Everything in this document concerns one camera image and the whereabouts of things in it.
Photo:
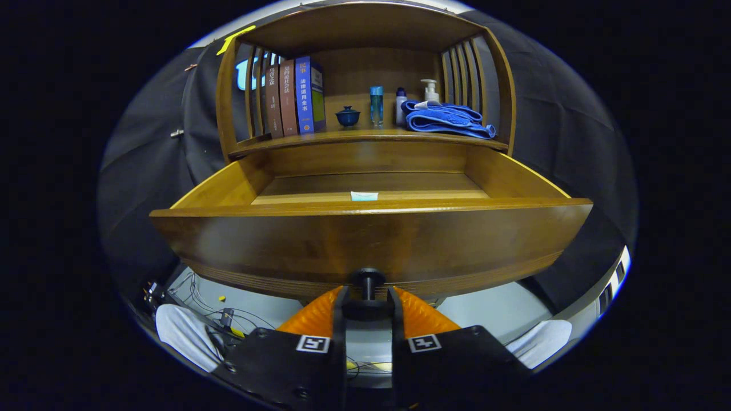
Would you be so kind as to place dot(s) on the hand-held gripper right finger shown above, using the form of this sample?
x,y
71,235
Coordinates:
x,y
398,365

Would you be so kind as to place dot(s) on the thick blue book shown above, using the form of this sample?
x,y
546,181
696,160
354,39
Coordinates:
x,y
308,97

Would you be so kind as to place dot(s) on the clear blue tall bottle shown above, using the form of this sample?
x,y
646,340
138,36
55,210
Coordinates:
x,y
376,108

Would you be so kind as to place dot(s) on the folded blue towel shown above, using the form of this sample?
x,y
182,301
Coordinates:
x,y
445,120

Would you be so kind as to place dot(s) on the wooden drawer with black knob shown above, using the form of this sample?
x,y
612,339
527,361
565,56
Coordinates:
x,y
365,245

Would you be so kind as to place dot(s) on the person's leg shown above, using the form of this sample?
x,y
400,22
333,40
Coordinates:
x,y
183,337
542,342

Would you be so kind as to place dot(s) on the wooden countertop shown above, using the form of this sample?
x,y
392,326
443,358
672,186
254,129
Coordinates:
x,y
365,135

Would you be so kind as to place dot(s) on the light blue cosmetic tube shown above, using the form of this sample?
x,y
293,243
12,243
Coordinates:
x,y
364,196

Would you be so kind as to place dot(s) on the white pump bottle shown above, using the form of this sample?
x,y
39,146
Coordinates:
x,y
431,94

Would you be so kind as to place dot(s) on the small black adapter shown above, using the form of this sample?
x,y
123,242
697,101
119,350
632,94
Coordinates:
x,y
227,317

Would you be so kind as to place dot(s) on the person's right leg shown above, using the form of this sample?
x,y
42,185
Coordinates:
x,y
542,342

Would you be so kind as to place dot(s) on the white slotted panel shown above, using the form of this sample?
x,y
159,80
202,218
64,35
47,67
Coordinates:
x,y
617,279

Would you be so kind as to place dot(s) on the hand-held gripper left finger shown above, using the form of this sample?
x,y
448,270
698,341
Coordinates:
x,y
340,365

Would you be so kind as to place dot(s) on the wooden cabinet with hutch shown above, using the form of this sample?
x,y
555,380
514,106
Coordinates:
x,y
365,25

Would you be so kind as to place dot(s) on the dark brown book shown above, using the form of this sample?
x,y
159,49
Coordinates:
x,y
274,103

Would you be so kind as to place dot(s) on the person's left leg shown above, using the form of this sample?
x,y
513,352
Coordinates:
x,y
183,337

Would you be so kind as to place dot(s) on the blue lidded tea cup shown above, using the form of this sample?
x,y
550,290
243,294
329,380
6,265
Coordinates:
x,y
348,117

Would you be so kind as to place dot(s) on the reddish brown book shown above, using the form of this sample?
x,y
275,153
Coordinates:
x,y
288,100

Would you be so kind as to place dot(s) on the white bottle with blue cap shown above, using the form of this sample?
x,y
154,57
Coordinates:
x,y
401,111

